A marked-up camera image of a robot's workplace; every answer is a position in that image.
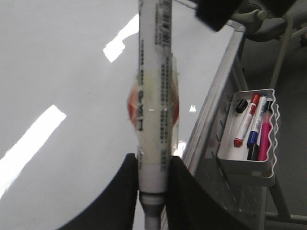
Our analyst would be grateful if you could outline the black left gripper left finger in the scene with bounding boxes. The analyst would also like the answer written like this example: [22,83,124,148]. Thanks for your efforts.
[60,153,138,230]

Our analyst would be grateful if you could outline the white plastic marker tray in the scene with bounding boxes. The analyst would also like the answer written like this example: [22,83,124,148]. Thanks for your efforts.
[217,89,280,187]

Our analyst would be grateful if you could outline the pink marker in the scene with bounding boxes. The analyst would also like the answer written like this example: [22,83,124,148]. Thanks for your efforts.
[258,111,272,161]

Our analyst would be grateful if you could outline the grey metal whiteboard frame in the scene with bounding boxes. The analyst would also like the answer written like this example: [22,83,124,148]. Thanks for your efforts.
[160,20,248,230]

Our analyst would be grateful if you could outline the black marker cap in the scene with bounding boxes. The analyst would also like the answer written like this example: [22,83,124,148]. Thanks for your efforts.
[236,99,248,114]

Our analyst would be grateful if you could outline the red capped marker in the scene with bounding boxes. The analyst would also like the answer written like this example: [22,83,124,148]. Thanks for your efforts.
[234,93,260,147]

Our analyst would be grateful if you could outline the red round magnet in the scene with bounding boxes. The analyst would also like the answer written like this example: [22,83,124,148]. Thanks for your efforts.
[127,87,179,129]

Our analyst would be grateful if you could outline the white pegboard panel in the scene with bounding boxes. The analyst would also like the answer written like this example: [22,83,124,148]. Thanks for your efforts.
[183,57,266,230]

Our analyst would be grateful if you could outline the blue capped marker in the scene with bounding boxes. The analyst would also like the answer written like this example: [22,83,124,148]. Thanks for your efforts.
[247,95,267,147]

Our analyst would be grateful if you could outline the black capped marker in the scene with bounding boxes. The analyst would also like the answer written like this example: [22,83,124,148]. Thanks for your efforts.
[247,144,259,161]

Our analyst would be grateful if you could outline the white whiteboard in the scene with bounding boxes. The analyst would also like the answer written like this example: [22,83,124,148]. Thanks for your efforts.
[0,0,240,230]

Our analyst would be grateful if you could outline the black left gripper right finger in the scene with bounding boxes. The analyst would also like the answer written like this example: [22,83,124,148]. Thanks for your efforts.
[166,156,248,230]

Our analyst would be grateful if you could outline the white black whiteboard marker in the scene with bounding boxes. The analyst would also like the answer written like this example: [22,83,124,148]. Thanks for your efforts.
[136,0,173,230]

